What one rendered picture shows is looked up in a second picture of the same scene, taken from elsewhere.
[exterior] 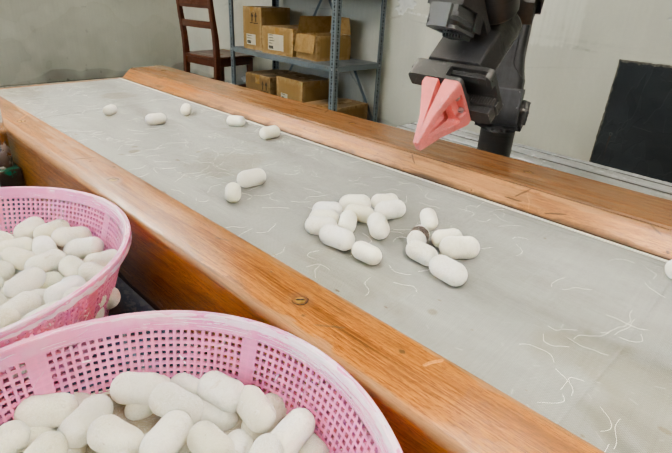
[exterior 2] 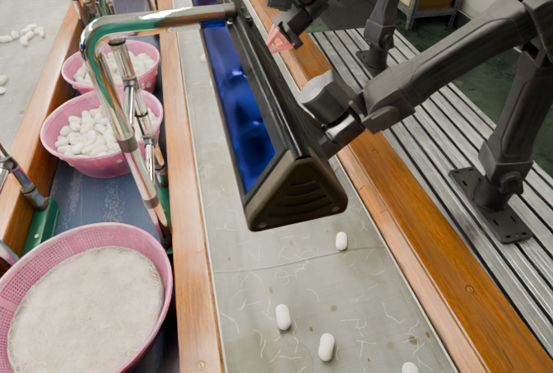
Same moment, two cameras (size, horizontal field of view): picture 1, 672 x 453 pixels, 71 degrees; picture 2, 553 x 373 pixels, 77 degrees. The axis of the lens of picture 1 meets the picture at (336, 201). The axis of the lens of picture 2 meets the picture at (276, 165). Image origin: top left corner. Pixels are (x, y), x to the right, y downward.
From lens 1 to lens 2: 70 cm
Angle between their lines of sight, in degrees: 34
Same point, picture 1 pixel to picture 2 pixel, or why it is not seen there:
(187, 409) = not seen: hidden behind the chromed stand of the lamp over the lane
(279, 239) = (201, 79)
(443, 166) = (295, 63)
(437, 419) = (169, 128)
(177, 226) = (169, 67)
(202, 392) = not seen: hidden behind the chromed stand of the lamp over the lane
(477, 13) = (285, 0)
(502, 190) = (302, 81)
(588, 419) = (211, 146)
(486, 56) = (291, 20)
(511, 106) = (376, 35)
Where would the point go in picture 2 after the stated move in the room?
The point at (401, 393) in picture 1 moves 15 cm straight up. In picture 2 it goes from (169, 122) to (152, 62)
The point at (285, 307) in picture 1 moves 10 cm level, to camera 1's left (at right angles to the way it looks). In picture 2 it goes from (169, 98) to (141, 86)
